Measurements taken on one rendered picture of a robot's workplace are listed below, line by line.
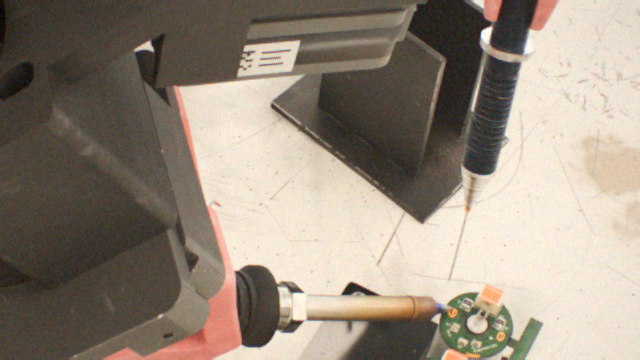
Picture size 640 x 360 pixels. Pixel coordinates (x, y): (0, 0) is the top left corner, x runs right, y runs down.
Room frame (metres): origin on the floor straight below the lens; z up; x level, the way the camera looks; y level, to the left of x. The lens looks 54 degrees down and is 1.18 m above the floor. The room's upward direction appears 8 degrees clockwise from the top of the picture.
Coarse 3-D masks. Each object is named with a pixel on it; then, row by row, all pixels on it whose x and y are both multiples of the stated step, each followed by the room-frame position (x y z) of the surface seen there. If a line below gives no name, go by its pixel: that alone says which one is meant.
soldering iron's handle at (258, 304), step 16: (240, 272) 0.19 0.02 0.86; (256, 272) 0.20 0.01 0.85; (240, 288) 0.19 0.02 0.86; (256, 288) 0.19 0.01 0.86; (272, 288) 0.19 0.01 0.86; (240, 304) 0.18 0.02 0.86; (256, 304) 0.18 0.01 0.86; (272, 304) 0.19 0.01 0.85; (240, 320) 0.18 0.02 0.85; (256, 320) 0.18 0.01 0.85; (272, 320) 0.18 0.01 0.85; (256, 336) 0.18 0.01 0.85; (272, 336) 0.18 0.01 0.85
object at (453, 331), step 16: (448, 304) 0.22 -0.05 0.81; (464, 304) 0.22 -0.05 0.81; (448, 320) 0.21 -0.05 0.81; (464, 320) 0.21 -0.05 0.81; (496, 320) 0.21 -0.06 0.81; (512, 320) 0.22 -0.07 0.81; (448, 336) 0.21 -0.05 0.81; (464, 336) 0.21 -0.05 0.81; (480, 336) 0.21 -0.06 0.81; (464, 352) 0.20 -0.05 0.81; (480, 352) 0.20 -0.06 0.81; (496, 352) 0.20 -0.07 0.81
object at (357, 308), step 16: (288, 288) 0.20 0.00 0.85; (288, 304) 0.19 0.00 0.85; (304, 304) 0.19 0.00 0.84; (320, 304) 0.20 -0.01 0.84; (336, 304) 0.20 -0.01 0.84; (352, 304) 0.20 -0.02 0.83; (368, 304) 0.20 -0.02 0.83; (384, 304) 0.21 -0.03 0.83; (400, 304) 0.21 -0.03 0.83; (416, 304) 0.21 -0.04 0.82; (432, 304) 0.21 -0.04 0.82; (288, 320) 0.19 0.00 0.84; (304, 320) 0.19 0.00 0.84; (320, 320) 0.19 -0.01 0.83; (336, 320) 0.20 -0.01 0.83; (352, 320) 0.20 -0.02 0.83; (368, 320) 0.20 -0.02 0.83; (384, 320) 0.20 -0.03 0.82; (400, 320) 0.21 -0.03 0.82; (416, 320) 0.21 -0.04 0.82
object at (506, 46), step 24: (504, 0) 0.25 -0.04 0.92; (528, 0) 0.25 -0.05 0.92; (504, 24) 0.25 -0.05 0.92; (528, 24) 0.25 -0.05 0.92; (504, 48) 0.25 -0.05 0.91; (528, 48) 0.25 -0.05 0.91; (504, 72) 0.24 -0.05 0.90; (480, 96) 0.24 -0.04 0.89; (504, 96) 0.24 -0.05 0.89; (480, 120) 0.24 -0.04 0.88; (504, 120) 0.24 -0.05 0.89; (480, 144) 0.24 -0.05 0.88; (480, 168) 0.23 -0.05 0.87
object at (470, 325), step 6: (468, 318) 0.21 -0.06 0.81; (474, 318) 0.21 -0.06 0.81; (468, 324) 0.21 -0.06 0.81; (474, 324) 0.21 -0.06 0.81; (480, 324) 0.21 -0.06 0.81; (486, 324) 0.21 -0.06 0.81; (438, 330) 0.21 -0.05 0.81; (468, 330) 0.21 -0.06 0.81; (474, 330) 0.21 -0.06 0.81; (480, 330) 0.21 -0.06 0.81; (486, 330) 0.21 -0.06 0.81; (438, 336) 0.21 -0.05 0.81; (498, 336) 0.21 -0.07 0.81; (432, 342) 0.21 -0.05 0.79; (438, 342) 0.21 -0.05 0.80; (444, 342) 0.21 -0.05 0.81; (432, 348) 0.21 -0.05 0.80; (438, 348) 0.21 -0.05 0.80; (444, 348) 0.21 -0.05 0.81; (432, 354) 0.21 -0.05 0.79; (438, 354) 0.21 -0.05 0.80; (498, 354) 0.20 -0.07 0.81
